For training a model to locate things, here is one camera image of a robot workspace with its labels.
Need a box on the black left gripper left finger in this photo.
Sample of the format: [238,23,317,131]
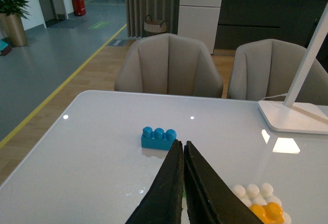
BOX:
[126,140,184,223]

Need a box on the red bin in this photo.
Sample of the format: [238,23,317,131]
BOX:
[72,0,86,16]

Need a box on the green two-stud block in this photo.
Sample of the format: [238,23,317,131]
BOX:
[182,186,186,198]

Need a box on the potted plant in gold pot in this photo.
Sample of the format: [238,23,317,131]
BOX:
[1,0,30,47]

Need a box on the dark counter with white top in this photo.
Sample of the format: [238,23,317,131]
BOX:
[214,0,327,50]

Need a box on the woven basket with handles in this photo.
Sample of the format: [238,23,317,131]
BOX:
[143,14,168,37]

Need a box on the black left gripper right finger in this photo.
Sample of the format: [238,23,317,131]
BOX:
[184,141,262,223]

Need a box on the white studded base plate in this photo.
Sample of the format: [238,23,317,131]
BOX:
[231,182,292,223]

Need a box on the white desk lamp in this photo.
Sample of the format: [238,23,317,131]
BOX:
[258,3,328,135]

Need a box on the blue three-stud block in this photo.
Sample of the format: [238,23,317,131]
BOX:
[141,127,177,151]

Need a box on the beige chair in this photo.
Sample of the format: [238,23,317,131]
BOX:
[114,33,223,98]
[227,39,327,106]

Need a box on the yellow two-stud block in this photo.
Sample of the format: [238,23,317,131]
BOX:
[250,202,284,223]

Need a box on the beige left chair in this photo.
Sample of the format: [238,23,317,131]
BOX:
[114,33,223,98]

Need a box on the white lamp cable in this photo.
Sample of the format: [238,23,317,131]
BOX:
[260,93,288,102]

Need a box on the beige right chair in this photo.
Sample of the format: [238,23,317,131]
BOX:
[227,39,327,106]

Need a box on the white drawer cabinet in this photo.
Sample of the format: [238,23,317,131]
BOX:
[177,0,222,54]

